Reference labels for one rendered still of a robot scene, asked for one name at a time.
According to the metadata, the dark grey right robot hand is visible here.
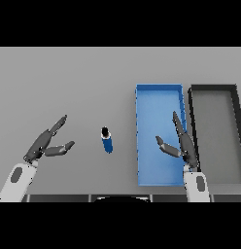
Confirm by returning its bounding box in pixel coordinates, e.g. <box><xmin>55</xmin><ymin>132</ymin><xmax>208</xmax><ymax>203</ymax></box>
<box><xmin>155</xmin><ymin>111</ymin><xmax>199</xmax><ymax>169</ymax></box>

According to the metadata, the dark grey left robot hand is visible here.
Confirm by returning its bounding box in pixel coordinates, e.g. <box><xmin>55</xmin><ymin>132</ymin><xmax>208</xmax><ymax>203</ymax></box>
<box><xmin>22</xmin><ymin>114</ymin><xmax>76</xmax><ymax>164</ymax></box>

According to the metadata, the blue rectangular bin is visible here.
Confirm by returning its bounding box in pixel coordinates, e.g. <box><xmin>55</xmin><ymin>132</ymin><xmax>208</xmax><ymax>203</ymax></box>
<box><xmin>134</xmin><ymin>83</ymin><xmax>188</xmax><ymax>188</ymax></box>

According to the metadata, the dark grey rectangular bin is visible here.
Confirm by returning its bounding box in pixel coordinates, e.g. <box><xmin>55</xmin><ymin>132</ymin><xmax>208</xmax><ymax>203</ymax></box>
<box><xmin>187</xmin><ymin>84</ymin><xmax>241</xmax><ymax>185</ymax></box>

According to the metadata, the blue pipe with dark end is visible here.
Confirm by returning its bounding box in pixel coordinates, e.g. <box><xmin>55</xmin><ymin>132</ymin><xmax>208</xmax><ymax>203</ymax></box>
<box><xmin>100</xmin><ymin>125</ymin><xmax>115</xmax><ymax>155</ymax></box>

